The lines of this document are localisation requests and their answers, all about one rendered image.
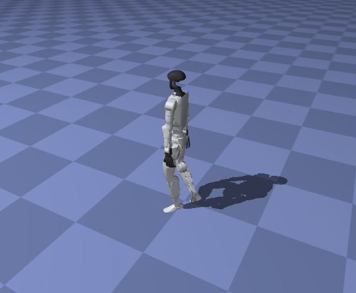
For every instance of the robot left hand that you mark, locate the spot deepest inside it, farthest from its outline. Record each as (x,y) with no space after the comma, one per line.
(168,159)

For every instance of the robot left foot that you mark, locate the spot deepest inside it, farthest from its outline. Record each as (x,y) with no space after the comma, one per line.
(172,208)

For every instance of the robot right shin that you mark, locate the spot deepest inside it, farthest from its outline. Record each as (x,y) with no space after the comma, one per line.
(187,178)

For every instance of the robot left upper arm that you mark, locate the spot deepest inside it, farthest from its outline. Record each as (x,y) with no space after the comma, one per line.
(170,107)

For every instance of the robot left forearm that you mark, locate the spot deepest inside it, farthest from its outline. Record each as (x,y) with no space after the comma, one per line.
(167,138)

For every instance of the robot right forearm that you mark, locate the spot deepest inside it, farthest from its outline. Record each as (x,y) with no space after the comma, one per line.
(185,128)

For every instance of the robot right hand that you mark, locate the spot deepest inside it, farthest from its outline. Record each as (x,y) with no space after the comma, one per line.
(188,143)

